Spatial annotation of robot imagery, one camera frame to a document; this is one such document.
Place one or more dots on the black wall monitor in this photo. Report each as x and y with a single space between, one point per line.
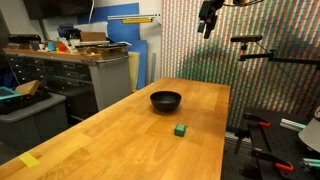
56 8

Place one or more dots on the teal tray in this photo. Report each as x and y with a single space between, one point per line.
8 93

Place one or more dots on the yellow spirit level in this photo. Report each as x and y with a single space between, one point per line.
137 20

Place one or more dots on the grey perforated metal cabinet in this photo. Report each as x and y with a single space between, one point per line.
106 81

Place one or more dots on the small green block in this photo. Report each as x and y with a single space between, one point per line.
180 130

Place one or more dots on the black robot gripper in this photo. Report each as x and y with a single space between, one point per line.
209 9

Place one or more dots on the cardboard box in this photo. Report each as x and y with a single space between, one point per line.
93 36

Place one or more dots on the black stereo camera bar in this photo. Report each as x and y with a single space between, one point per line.
246 38

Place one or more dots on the grey plastic storage bin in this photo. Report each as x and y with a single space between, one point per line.
33 120

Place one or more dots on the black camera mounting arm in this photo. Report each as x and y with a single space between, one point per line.
280 59

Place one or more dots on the black bowl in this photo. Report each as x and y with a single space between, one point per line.
165 100

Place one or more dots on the blue foam board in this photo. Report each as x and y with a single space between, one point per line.
126 30

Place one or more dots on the wooden block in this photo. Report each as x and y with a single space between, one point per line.
28 87

